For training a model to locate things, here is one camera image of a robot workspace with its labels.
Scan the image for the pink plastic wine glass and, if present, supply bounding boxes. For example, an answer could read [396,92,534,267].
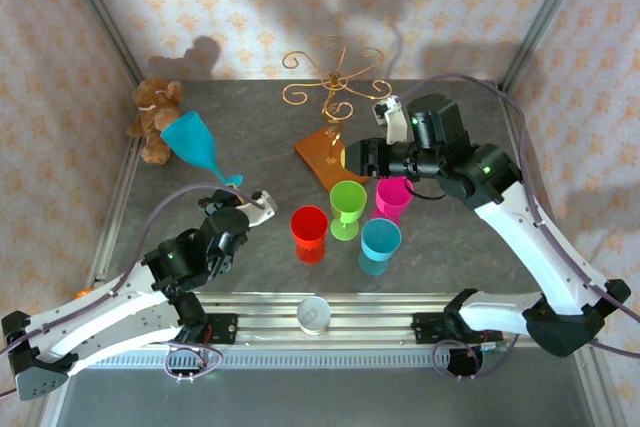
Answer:
[372,177,415,226]

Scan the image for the red plastic wine glass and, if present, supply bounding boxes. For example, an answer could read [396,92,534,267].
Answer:
[290,205,330,264]

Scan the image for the aluminium frame post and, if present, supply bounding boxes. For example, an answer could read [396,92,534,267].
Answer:
[499,0,599,93]
[52,0,147,86]

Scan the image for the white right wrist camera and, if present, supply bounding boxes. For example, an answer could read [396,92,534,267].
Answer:
[372,95,415,144]

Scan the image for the brown teddy bear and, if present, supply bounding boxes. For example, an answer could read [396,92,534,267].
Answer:
[125,77,186,166]

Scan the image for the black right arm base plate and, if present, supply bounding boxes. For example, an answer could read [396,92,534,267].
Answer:
[412,311,507,347]

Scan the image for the grey slotted cable duct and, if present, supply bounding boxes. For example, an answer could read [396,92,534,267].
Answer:
[94,350,581,369]

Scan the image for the blue plastic wine glass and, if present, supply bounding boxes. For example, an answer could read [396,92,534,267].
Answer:
[358,218,403,277]
[160,110,245,189]

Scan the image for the grey metal can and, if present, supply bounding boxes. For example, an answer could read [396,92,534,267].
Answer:
[297,296,333,336]

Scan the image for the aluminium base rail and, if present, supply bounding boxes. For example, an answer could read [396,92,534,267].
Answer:
[189,290,600,349]

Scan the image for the green plastic wine glass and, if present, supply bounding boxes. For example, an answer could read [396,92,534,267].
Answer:
[329,180,369,242]

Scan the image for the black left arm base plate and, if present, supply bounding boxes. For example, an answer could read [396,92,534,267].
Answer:
[199,313,239,347]

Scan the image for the gold wire wine glass rack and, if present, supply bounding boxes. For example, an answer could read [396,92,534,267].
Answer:
[282,35,392,187]

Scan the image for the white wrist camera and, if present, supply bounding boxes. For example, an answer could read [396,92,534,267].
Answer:
[372,95,415,144]
[234,189,278,228]

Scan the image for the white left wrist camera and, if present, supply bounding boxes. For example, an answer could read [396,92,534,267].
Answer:
[234,189,278,228]

